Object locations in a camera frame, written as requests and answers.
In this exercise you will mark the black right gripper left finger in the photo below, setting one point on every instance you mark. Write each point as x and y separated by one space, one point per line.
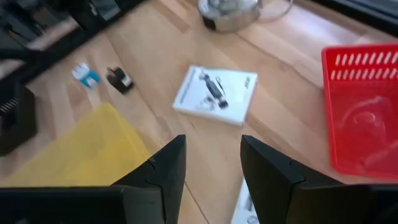
155 193

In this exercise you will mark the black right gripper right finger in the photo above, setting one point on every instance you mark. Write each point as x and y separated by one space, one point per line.
280 193

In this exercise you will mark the white leaflet with text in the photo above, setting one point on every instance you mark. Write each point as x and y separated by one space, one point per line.
244 205

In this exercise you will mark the small white card box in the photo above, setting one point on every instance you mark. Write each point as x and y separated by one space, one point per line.
236 93

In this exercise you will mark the small teal and white box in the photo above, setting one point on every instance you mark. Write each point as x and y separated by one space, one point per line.
85 76

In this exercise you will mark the yellow translucent plastic bin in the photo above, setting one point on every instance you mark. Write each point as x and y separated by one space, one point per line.
87 149

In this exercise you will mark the red plastic basket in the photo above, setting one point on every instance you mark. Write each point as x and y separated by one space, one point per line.
357 124

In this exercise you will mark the black plug charger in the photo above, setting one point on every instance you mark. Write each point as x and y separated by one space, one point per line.
119 80

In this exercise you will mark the black plastic basket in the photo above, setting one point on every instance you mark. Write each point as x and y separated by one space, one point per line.
18 124

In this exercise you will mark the silver lamp with white shade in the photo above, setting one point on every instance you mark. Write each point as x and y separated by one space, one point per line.
230 18

